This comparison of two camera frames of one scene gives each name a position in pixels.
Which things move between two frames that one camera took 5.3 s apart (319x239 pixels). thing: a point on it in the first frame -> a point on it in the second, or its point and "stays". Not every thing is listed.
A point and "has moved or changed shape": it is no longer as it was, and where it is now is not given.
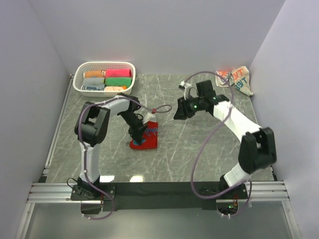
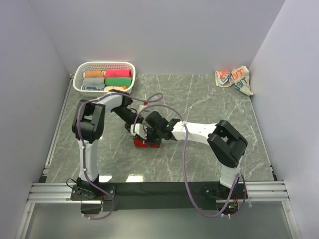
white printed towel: [239, 78] stays
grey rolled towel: [93, 80] stays
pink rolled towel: [118, 73] stays
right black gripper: [183, 112] -> [148, 141]
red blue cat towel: [149, 140] has moved or changed shape
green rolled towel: [111, 81] stays
